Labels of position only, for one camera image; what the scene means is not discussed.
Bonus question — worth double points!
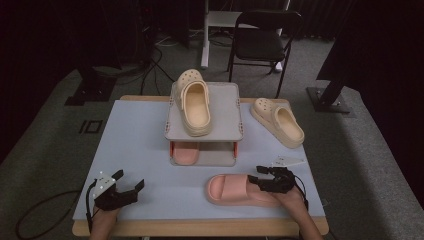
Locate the light blue table mat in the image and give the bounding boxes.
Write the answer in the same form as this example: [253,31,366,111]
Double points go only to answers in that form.
[72,99,326,222]

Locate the grey two-tier shoe rack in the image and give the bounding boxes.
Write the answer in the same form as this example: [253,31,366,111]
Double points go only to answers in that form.
[164,80,245,167]

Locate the right hand-held gripper black cable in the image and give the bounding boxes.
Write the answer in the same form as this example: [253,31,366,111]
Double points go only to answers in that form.
[293,175,310,212]

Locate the hand-held gripper black cable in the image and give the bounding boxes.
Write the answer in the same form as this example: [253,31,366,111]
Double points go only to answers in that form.
[14,179,98,240]
[293,175,310,212]

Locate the black stand with base plate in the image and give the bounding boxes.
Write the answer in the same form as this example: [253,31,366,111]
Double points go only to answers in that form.
[306,74,351,114]

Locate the person's right hand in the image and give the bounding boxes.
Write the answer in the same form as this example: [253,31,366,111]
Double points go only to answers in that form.
[271,189,308,218]

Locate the black folding chair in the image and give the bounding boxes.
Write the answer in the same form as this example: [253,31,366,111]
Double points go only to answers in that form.
[227,9,304,99]

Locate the black floor cable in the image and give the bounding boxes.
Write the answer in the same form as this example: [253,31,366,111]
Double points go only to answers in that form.
[139,46,176,96]

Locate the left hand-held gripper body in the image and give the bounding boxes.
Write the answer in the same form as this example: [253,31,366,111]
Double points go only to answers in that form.
[92,171,139,212]

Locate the cream clog shoe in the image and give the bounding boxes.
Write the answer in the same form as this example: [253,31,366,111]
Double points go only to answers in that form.
[249,97,305,149]
[174,68,214,138]

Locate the white desk frame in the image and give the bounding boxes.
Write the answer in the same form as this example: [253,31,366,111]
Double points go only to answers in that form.
[200,0,291,73]

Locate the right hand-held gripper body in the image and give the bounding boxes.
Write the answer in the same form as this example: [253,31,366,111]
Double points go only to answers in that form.
[264,155,306,195]

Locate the wooden table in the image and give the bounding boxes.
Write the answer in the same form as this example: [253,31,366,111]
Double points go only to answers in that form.
[72,95,329,238]

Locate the black stand base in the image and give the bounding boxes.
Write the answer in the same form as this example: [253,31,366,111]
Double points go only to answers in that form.
[64,68,118,107]

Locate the dark curtain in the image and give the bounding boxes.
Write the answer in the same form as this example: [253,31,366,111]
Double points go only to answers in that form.
[0,0,144,161]
[316,0,424,201]

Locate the left hand-held gripper black cable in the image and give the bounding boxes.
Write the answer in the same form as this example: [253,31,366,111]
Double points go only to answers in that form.
[14,179,98,240]

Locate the person's left hand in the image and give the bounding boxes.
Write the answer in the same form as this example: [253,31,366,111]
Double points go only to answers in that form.
[91,206,121,231]

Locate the pink slide slipper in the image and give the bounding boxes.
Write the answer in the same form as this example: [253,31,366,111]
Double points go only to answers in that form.
[204,173,284,208]
[172,142,201,166]

